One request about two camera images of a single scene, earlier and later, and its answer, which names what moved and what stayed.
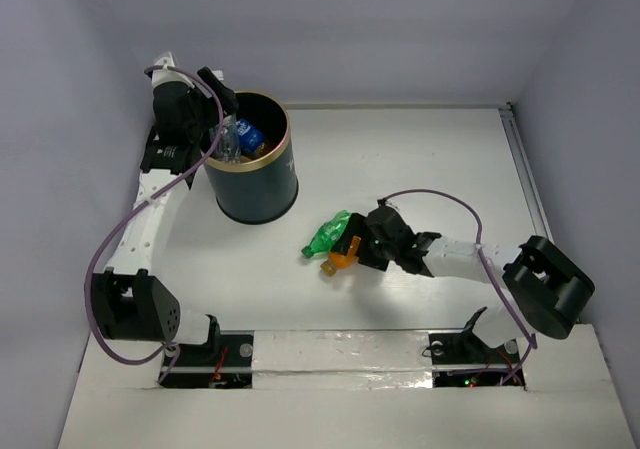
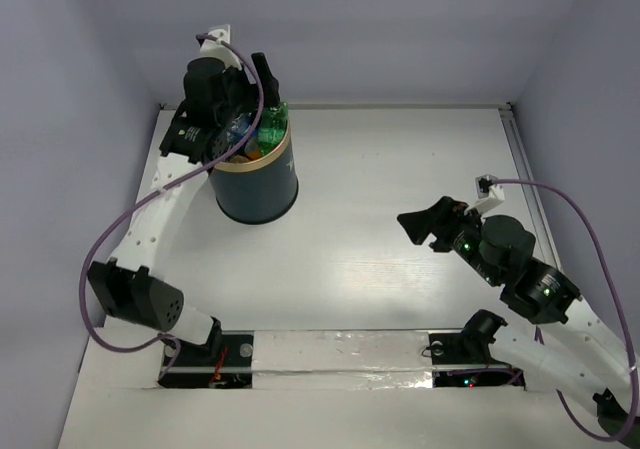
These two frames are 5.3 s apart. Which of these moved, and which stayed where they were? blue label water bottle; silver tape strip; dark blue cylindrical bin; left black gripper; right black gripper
Moved: left black gripper; right black gripper; blue label water bottle
Stayed: silver tape strip; dark blue cylindrical bin
